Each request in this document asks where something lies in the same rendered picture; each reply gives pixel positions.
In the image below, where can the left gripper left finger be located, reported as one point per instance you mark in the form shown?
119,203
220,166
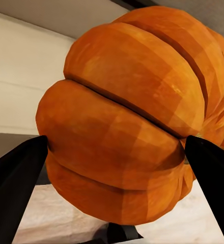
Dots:
19,171

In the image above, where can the cabinet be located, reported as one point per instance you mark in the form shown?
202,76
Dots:
35,39

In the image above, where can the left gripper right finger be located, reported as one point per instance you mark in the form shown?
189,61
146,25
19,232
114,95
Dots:
207,162

